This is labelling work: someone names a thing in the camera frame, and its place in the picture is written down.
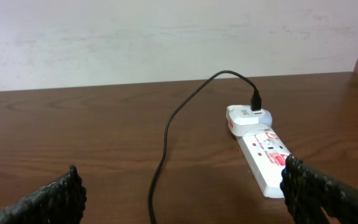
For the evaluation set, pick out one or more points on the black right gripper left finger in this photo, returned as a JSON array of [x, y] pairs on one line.
[[59, 202]]

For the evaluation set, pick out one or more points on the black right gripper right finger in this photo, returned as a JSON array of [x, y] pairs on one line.
[[311, 196]]

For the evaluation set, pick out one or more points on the white USB charger plug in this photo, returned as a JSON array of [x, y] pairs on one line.
[[242, 121]]

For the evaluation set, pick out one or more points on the white power strip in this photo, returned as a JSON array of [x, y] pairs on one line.
[[266, 154]]

